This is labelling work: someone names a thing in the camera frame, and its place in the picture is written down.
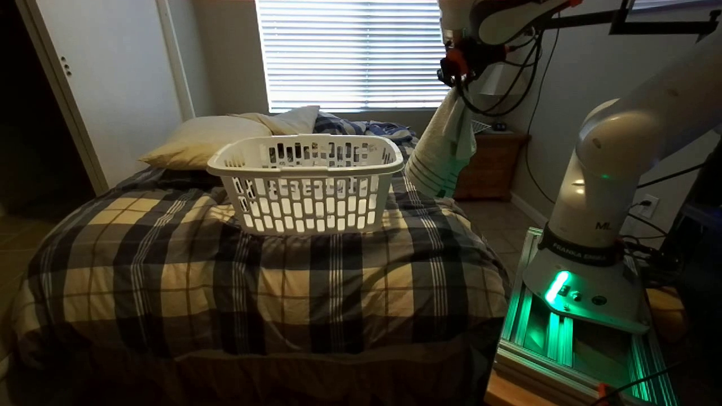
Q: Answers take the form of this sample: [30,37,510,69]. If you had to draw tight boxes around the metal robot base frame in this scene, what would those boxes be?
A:
[489,223,682,406]

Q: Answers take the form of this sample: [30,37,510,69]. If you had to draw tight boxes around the white plastic laundry basket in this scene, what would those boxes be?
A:
[206,131,408,238]

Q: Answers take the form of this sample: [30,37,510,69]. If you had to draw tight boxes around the wooden nightstand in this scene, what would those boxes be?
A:
[454,126,533,203]

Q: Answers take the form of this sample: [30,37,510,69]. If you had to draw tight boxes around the cream towel with stripes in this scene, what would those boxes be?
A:
[404,83,478,202]

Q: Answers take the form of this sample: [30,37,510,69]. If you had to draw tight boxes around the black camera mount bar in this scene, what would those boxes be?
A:
[535,0,722,42]

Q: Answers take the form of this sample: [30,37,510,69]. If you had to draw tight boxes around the dark bed skirt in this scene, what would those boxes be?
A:
[5,329,500,406]

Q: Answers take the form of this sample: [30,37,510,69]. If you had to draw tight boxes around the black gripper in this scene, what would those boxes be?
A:
[437,32,485,91]

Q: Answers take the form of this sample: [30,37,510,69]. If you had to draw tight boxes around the blue clothes heap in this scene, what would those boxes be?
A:
[311,110,419,163]

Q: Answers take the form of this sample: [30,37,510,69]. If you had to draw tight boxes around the large cream pillow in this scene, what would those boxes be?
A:
[142,113,275,174]

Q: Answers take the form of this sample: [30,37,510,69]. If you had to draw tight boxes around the white door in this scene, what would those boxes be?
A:
[16,0,198,196]

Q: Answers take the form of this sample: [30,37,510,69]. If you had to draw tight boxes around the white window blinds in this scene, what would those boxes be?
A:
[253,0,454,115]

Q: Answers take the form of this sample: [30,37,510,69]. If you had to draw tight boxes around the plaid bed blanket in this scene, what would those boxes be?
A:
[5,166,514,366]

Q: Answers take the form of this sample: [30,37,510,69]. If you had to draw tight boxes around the small cream pillow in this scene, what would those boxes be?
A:
[255,104,322,138]

